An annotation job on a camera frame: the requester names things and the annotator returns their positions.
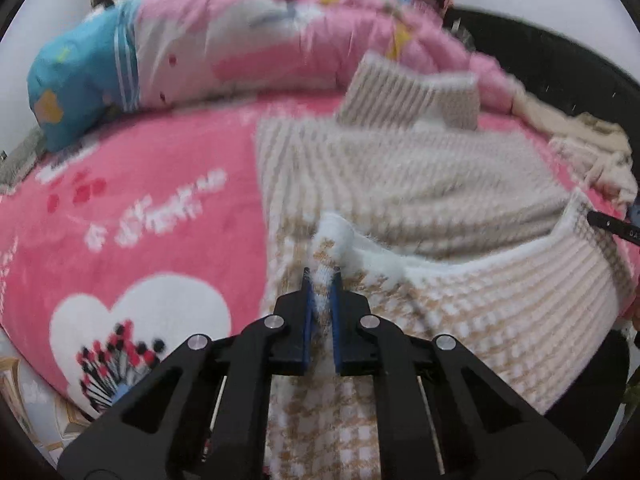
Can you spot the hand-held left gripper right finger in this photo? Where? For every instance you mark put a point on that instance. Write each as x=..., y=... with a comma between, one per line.
x=336, y=335

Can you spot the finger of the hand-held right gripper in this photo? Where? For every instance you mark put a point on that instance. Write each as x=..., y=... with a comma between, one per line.
x=617, y=227

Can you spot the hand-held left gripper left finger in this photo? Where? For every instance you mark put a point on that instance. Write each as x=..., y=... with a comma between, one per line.
x=308, y=330

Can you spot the beige checked knit coat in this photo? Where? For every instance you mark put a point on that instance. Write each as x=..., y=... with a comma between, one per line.
x=425, y=175

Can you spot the cream fluffy garment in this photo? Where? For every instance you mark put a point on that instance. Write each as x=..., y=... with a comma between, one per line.
x=600, y=160

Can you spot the black padded headboard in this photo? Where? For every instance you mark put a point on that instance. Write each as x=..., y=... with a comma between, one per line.
x=550, y=50

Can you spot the pink floral blanket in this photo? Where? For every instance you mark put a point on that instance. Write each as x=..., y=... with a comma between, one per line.
x=150, y=210

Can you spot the patterned mattress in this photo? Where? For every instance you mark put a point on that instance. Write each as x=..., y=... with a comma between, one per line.
x=35, y=400

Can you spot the pink and blue cartoon quilt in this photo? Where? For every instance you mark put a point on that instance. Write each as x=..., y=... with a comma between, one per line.
x=250, y=40

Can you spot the grey-green cloth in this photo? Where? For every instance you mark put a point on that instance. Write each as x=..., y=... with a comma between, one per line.
x=20, y=160

